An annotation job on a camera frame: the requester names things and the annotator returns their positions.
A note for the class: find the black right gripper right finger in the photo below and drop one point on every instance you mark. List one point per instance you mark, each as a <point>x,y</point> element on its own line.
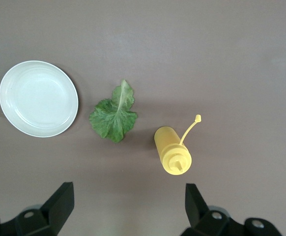
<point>197,209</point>

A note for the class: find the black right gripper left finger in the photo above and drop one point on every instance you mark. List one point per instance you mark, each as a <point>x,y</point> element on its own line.
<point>54,209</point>

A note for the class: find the yellow squeeze bottle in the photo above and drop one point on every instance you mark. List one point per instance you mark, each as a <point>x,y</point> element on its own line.
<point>170,145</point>

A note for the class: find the green lettuce leaf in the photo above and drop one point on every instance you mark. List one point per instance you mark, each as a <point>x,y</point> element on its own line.
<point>113,118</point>

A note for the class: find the cream white plate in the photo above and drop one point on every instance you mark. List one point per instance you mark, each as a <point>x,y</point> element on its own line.
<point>38,98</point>

